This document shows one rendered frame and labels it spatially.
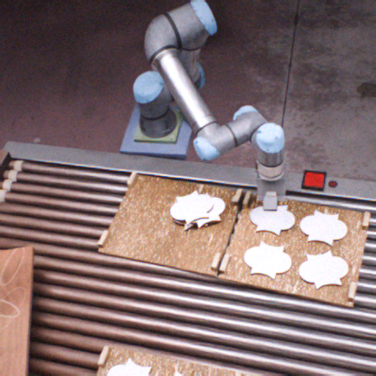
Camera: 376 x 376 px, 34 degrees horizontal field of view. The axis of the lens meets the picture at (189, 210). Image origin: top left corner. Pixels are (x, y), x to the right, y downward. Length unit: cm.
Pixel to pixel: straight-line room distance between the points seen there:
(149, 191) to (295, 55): 220
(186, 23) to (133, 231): 69
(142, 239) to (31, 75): 255
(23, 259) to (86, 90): 231
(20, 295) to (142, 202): 53
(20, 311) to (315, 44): 293
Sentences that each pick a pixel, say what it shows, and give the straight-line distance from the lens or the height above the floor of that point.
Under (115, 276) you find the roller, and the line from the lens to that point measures 200.
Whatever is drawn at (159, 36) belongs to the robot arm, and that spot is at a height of 146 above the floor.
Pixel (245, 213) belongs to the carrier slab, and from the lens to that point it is 205.
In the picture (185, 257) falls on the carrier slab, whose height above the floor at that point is 94.
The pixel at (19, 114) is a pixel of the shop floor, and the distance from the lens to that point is 413.
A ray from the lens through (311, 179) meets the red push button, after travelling 215.
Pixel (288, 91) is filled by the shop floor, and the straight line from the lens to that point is 388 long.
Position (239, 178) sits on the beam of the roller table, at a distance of 218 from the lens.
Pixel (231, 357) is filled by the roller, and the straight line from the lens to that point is 181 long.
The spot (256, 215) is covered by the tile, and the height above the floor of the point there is 95.
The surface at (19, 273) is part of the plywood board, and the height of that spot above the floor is 104.
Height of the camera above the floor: 255
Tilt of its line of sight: 51 degrees down
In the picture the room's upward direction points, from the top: 11 degrees counter-clockwise
